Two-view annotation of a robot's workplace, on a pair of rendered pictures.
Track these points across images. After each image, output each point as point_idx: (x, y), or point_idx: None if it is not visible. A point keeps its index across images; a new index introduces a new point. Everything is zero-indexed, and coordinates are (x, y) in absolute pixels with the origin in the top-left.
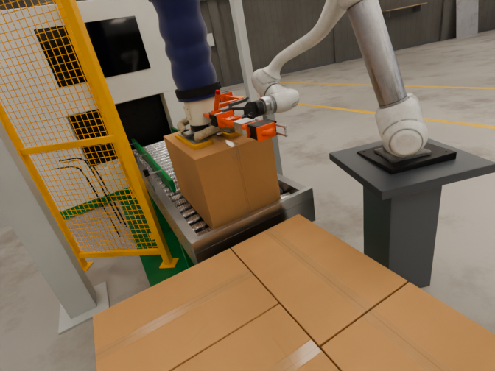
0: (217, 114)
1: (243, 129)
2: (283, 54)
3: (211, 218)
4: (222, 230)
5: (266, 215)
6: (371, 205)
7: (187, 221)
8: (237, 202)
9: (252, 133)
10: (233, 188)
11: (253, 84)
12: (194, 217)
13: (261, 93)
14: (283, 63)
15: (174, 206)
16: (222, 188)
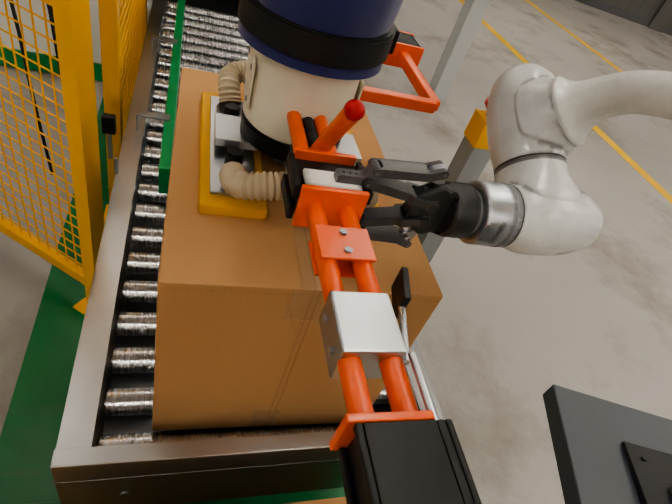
0: (308, 187)
1: (340, 377)
2: (660, 93)
3: (153, 405)
4: (161, 462)
5: (302, 457)
6: None
7: (124, 323)
8: (247, 395)
9: (353, 460)
10: (252, 371)
11: (492, 104)
12: (146, 321)
13: (497, 152)
14: (630, 112)
15: (121, 262)
16: (217, 361)
